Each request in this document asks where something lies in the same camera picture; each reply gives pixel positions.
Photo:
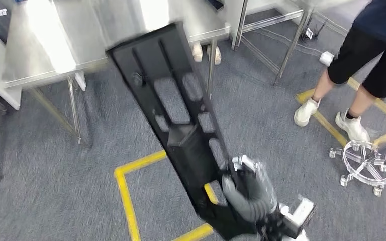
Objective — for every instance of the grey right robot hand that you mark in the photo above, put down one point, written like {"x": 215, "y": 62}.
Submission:
{"x": 249, "y": 196}

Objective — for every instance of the long black plastic part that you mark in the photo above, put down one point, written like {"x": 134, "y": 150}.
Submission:
{"x": 186, "y": 149}

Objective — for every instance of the stainless steel workbench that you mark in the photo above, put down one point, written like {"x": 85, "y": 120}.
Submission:
{"x": 46, "y": 40}

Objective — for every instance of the yellow floor tape square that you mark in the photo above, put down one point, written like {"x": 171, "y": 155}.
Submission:
{"x": 329, "y": 128}
{"x": 126, "y": 199}

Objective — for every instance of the black stool with chrome base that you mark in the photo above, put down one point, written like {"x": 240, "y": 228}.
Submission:
{"x": 367, "y": 164}

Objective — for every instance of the white power strip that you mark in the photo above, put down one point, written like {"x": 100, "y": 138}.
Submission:
{"x": 327, "y": 58}

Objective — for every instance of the stainless steel table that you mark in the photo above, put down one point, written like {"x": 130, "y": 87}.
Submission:
{"x": 239, "y": 28}

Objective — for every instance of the standing person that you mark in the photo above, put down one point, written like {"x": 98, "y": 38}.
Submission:
{"x": 356, "y": 56}

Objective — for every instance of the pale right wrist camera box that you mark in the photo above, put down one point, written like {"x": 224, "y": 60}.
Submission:
{"x": 299, "y": 211}

